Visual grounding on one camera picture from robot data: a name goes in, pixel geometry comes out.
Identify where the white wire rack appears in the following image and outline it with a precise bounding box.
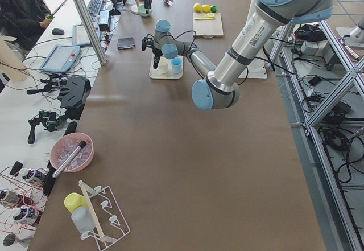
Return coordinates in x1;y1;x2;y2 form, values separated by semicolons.
78;180;131;250

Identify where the yellow lemon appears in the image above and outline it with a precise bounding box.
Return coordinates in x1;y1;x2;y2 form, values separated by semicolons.
201;4;211;13
193;3;201;13

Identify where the black angular device housing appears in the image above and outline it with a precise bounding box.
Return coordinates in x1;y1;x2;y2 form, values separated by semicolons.
57;77;91;121

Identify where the yellow plastic knife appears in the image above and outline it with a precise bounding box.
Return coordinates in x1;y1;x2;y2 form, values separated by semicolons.
193;17;215;20

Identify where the black keyboard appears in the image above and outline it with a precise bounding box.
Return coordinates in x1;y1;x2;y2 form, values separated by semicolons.
87;0;103;18

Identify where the black flat box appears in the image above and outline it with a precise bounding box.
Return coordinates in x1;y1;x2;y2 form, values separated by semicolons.
43;162;56;196

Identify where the green lime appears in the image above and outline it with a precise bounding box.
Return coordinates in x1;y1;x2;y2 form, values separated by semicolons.
210;5;217;13

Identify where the grey folded cloth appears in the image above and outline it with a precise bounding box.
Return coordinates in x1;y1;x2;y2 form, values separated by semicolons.
117;37;135;50

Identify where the yellow cup on rack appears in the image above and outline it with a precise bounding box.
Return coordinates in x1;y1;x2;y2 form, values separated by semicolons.
64;192;89;213

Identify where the cream plastic cup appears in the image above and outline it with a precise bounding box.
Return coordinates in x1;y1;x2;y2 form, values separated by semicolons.
158;57;169;74

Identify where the clear cup on rack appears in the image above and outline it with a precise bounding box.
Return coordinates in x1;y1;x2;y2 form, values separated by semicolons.
71;206;95;234

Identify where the blue plastic cup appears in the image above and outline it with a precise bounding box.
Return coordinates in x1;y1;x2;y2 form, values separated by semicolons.
171;57;183;74

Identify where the cream rabbit tray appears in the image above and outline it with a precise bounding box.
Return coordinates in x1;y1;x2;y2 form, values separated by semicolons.
149;55;184;80

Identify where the person in black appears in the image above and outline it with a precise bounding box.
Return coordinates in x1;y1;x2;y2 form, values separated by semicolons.
1;0;52;51

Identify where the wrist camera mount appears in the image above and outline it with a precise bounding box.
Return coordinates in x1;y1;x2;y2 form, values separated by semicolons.
141;34;154;51

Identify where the wooden cutting board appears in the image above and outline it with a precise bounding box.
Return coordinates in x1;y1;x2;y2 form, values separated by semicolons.
192;12;224;38

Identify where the aluminium frame post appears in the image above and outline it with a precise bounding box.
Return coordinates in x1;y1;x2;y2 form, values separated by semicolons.
73;0;107;66

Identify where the green bowl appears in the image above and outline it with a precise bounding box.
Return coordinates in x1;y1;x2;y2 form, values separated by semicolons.
138;5;153;17

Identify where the blue teach pendant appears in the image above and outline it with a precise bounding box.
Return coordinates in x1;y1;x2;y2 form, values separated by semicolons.
72;24;91;47
39;44;81;73

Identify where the pink bowl with ice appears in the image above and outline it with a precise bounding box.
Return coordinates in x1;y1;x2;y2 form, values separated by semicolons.
50;132;94;172

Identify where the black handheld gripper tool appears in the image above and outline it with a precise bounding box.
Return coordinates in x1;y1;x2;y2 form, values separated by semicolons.
26;76;68;96

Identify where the black computer mouse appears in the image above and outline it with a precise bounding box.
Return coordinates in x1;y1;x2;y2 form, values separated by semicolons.
52;28;64;35

